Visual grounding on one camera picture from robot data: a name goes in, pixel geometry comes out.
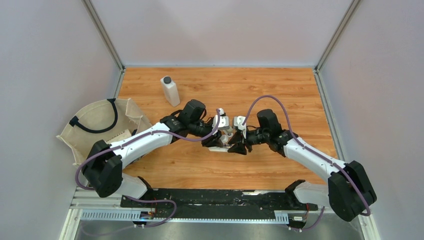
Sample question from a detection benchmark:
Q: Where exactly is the white bottle black cap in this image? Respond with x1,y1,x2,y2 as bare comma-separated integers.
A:
160,76,181,107

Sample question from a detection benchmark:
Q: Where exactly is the beige canvas tote bag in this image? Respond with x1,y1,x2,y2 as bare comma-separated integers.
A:
57,98,152,166

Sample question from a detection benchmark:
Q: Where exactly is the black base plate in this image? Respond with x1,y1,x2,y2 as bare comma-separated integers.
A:
120,188,319,229

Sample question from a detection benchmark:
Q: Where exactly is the aluminium frame rail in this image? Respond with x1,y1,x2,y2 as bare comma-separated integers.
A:
81,0,126,72

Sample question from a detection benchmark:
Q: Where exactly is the cream tube in bag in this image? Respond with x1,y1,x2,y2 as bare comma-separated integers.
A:
105,129,132,144

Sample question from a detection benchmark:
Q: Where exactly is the grey slotted cable duct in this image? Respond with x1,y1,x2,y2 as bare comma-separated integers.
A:
80,210,290,224

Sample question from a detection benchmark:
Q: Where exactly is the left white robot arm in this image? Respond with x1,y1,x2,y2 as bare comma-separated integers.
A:
74,99,225,208

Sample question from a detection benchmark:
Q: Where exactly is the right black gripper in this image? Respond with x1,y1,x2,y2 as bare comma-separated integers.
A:
227,127,269,156

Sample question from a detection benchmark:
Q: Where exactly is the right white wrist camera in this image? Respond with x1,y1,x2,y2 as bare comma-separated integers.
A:
233,115,247,139

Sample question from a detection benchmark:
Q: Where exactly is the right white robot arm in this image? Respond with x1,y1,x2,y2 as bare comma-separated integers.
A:
229,109,377,222

